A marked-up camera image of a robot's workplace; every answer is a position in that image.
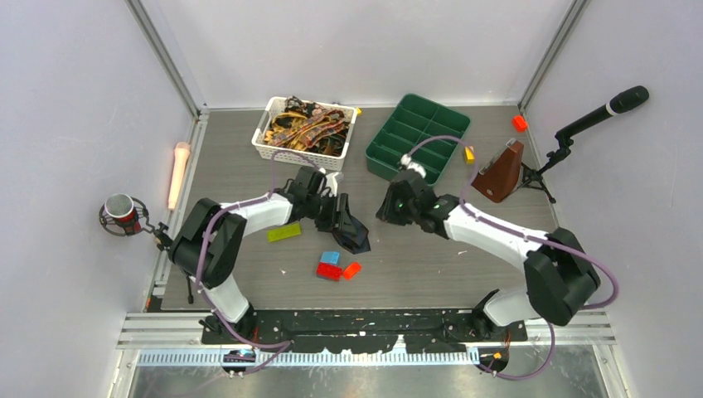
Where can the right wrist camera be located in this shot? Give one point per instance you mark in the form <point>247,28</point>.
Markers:
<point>407,163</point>

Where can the red block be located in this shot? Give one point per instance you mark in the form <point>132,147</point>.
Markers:
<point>328,271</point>

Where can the yellow block near tray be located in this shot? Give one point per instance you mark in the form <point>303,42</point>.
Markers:
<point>469,155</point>

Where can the navy brown striped tie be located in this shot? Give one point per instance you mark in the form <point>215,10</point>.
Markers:
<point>352,236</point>

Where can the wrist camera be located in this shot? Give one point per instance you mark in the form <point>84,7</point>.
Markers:
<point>331,184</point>
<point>407,163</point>

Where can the orange-red small block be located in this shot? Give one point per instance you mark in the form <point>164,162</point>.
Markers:
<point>351,270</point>

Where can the red silver studio microphone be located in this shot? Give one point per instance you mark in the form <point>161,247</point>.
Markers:
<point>123,215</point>

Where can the lime green flat block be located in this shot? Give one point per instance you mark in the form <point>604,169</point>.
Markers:
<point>284,232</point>

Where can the blue block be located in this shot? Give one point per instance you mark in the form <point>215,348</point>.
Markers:
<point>330,257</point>

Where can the black handheld microphone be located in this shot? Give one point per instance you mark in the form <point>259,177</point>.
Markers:
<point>621,103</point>

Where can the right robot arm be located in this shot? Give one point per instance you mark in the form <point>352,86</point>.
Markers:
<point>558,280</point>

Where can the pile of patterned ties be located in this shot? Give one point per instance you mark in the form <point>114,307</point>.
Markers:
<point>308,126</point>

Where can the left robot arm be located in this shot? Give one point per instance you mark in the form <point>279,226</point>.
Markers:
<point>209,241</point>

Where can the orange block in corner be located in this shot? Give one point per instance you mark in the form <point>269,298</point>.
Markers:
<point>519,123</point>

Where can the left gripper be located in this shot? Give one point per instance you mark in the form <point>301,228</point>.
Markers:
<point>334,220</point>

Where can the white perforated basket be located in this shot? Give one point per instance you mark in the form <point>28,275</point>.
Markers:
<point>296,157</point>

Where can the black microphone tripod right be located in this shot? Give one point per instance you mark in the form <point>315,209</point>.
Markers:
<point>534,178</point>

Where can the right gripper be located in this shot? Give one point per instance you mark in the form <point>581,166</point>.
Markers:
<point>387,212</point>

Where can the peach cylinder handle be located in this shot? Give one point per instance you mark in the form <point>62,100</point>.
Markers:
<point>181,153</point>

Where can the green divided tray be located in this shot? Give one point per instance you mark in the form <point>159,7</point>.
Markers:
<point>416,119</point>

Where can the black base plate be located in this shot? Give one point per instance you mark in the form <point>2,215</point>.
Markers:
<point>360,331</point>

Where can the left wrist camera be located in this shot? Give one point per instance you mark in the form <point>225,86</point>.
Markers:
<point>331,184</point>

